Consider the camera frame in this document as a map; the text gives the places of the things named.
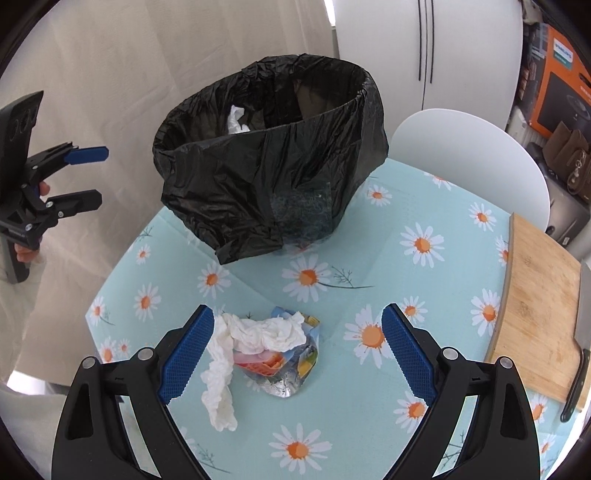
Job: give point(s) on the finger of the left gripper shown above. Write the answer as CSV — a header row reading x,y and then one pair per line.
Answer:
x,y
57,157
69,205

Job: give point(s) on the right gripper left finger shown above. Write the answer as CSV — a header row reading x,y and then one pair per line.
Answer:
x,y
91,441

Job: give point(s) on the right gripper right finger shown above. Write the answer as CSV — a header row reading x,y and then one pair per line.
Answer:
x,y
501,441

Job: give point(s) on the white tissue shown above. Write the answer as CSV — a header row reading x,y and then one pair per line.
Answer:
x,y
233,336
234,123

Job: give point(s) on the colourful snack wrapper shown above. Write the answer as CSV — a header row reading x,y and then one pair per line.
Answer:
x,y
283,374

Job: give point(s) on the cream sleeve forearm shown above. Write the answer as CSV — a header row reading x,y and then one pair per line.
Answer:
x,y
32,421

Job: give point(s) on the black trash bag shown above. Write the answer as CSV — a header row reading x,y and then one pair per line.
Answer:
x,y
311,118

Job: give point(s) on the left hand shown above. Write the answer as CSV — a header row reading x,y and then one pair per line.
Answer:
x,y
25,254

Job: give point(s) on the wooden cutting board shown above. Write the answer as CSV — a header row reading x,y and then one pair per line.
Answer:
x,y
536,323

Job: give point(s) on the white tissue in bin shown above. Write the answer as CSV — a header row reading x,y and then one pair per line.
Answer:
x,y
234,123

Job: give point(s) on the daisy print blue tablecloth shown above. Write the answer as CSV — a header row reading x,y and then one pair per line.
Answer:
x,y
409,238

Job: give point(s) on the clear plastic bin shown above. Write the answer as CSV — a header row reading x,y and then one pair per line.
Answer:
x,y
310,212

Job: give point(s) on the black stool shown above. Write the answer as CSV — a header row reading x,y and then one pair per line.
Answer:
x,y
568,214

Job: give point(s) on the white chair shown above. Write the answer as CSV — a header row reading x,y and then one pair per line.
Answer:
x,y
477,156

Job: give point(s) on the brown leather bag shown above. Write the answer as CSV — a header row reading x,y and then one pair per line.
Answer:
x,y
567,154

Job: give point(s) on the orange appliance box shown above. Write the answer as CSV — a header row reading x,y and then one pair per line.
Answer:
x,y
554,85

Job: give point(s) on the white refrigerator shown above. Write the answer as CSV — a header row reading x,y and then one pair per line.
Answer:
x,y
423,54

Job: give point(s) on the cleaver knife black handle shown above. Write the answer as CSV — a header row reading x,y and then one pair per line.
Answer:
x,y
582,337

